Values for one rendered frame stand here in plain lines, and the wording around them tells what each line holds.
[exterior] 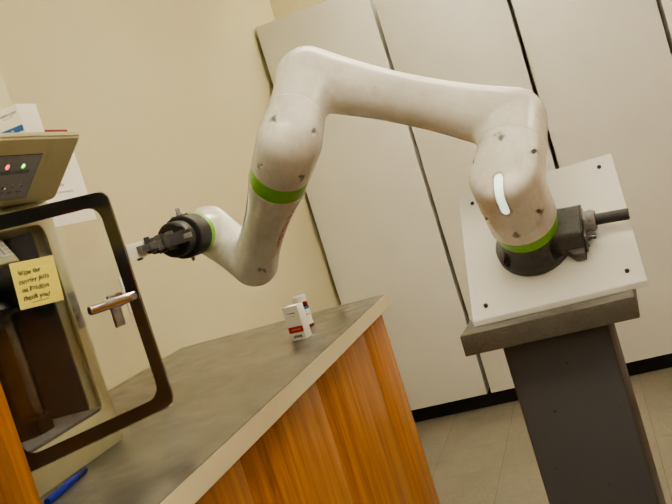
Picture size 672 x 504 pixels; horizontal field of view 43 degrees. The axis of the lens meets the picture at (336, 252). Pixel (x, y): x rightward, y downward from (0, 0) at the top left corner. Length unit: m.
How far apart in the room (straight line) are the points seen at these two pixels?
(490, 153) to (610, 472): 0.65
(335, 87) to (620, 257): 0.62
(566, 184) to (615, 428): 0.49
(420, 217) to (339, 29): 1.01
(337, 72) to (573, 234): 0.54
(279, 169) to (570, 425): 0.73
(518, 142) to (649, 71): 2.64
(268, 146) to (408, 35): 2.78
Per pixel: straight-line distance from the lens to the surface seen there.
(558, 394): 1.69
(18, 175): 1.52
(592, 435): 1.71
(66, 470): 1.55
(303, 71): 1.61
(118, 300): 1.46
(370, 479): 2.11
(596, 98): 4.17
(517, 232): 1.59
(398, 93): 1.63
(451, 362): 4.37
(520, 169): 1.52
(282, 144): 1.51
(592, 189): 1.78
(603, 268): 1.66
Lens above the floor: 1.26
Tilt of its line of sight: 4 degrees down
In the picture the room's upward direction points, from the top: 17 degrees counter-clockwise
